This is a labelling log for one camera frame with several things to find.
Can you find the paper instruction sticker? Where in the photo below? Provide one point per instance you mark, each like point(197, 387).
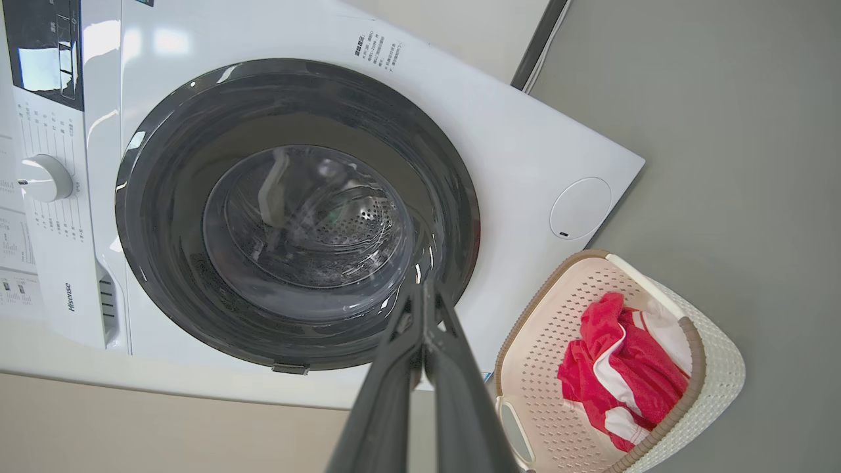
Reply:
point(13, 243)

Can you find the cream perforated laundry basket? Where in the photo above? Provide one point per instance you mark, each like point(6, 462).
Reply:
point(716, 368)

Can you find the white front-load washing machine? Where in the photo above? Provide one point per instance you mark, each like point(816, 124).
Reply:
point(512, 151)

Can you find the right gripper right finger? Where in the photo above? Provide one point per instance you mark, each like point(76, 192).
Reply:
point(466, 420)

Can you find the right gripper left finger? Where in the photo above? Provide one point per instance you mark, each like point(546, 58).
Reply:
point(381, 420)

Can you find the black wall baseboard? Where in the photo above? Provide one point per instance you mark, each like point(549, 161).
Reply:
point(531, 49)

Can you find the red garment with white trim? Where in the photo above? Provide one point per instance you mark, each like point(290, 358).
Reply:
point(650, 374)

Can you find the black washer display panel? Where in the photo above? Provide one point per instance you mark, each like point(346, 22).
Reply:
point(39, 39)

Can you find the black round washer door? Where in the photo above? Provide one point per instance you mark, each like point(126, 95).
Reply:
point(164, 197)

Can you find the white washer control knob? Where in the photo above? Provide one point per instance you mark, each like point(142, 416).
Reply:
point(45, 178)

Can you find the round white filter cover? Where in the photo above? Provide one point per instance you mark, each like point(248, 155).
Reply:
point(581, 207)

